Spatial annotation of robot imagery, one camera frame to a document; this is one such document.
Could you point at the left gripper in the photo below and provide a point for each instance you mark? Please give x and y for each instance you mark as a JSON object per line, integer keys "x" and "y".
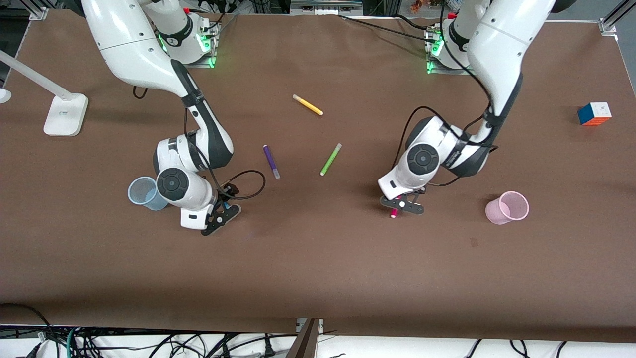
{"x": 422, "y": 191}

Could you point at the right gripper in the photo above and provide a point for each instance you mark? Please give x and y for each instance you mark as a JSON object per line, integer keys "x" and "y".
{"x": 229, "y": 190}

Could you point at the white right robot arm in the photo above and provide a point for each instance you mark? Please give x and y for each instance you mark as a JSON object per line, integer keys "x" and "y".
{"x": 129, "y": 44}

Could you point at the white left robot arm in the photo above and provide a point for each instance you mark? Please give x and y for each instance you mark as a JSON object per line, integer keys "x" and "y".
{"x": 502, "y": 44}

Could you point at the purple marker pen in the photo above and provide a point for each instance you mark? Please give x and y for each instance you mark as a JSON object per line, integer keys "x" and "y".
{"x": 271, "y": 161}

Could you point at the light blue plastic cup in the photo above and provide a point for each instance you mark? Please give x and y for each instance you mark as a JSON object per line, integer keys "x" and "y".
{"x": 143, "y": 195}

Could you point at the green marker pen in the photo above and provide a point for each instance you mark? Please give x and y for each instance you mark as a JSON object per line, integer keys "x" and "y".
{"x": 331, "y": 159}

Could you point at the pink plastic cup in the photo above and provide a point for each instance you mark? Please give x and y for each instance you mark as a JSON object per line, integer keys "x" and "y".
{"x": 512, "y": 207}

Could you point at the yellow marker pen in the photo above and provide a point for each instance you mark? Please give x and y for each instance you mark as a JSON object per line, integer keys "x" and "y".
{"x": 308, "y": 105}

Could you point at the brown wooden table beam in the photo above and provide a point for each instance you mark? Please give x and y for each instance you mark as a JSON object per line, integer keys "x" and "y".
{"x": 304, "y": 343}

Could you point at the white desk lamp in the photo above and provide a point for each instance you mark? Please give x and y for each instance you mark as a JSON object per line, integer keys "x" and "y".
{"x": 64, "y": 117}

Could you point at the multicoloured puzzle cube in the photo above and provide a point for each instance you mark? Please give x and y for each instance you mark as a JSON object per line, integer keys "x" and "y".
{"x": 594, "y": 114}

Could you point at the white rounded plastic object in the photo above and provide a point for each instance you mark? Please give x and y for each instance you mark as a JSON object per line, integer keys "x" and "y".
{"x": 4, "y": 95}

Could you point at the aluminium frame profile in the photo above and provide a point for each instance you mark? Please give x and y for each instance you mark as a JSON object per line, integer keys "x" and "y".
{"x": 612, "y": 21}
{"x": 39, "y": 11}

